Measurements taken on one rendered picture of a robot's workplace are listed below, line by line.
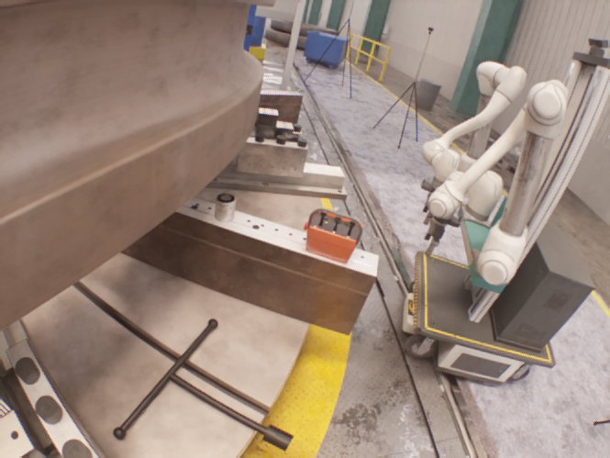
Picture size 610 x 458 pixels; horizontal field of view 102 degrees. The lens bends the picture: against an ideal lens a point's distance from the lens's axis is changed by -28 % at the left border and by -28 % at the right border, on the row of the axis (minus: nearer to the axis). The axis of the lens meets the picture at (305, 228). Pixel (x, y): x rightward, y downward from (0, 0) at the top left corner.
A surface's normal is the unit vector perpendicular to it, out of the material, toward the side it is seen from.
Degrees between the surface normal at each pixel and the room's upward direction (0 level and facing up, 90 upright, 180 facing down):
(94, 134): 50
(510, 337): 90
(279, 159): 90
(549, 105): 84
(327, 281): 90
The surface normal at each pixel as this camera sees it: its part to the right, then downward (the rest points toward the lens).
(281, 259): -0.24, 0.53
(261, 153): 0.14, 0.60
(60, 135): 0.87, -0.03
